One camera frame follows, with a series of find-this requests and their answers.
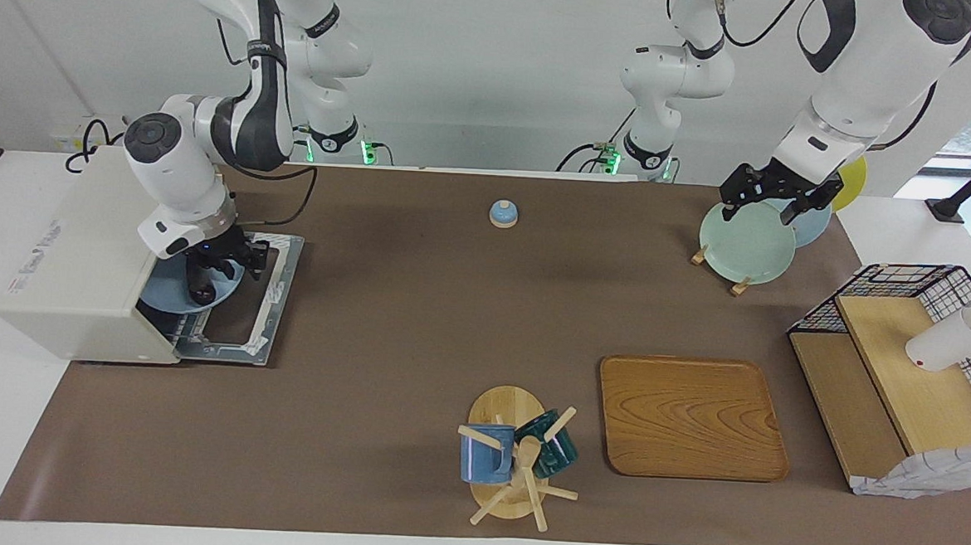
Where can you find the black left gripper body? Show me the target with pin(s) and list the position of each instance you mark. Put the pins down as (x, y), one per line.
(777, 181)

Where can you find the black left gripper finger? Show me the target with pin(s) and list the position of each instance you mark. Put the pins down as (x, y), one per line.
(728, 211)
(794, 212)

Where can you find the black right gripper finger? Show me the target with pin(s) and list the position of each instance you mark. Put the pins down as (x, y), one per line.
(255, 254)
(249, 272)

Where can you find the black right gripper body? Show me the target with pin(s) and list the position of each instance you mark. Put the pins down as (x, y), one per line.
(212, 251)

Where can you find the dark purple eggplant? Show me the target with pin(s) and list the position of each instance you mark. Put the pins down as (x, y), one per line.
(203, 291)

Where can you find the light blue plate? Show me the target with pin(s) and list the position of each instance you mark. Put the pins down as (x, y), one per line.
(164, 291)

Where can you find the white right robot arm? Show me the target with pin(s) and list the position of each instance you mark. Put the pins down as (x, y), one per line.
(175, 165)

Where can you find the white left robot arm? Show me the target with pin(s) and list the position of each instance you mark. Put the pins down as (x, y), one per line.
(862, 68)

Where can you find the white toaster oven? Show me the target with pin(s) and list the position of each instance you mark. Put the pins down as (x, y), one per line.
(78, 268)

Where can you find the pale blue racked plate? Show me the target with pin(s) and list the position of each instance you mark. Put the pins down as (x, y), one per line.
(814, 227)

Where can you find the mint green plate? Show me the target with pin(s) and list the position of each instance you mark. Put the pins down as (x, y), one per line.
(744, 244)

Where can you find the wooden plate rack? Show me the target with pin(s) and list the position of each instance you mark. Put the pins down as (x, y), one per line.
(699, 255)

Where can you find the yellow plate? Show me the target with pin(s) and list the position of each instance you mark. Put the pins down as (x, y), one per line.
(854, 180)

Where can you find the brown table mat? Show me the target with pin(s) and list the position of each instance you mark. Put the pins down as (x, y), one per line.
(407, 343)

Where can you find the white power strip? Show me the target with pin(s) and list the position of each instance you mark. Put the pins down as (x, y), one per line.
(69, 128)

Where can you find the white cup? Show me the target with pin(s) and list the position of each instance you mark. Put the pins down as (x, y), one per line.
(943, 342)

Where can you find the wooden serving tray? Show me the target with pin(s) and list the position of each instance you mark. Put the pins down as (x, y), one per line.
(694, 420)

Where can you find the small blue bell wooden base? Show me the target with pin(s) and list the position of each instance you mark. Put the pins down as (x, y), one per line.
(503, 215)

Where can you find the wooden stepped shelf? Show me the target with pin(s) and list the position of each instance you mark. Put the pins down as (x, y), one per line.
(928, 395)

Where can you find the wooden mug tree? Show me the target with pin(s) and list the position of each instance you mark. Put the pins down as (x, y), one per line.
(505, 406)

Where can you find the checked grey cloth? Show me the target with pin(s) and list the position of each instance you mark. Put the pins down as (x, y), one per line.
(923, 476)

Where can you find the dark green mug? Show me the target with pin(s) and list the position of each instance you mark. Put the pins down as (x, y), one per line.
(561, 455)

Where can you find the blue mug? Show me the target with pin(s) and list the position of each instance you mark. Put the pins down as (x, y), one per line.
(482, 462)

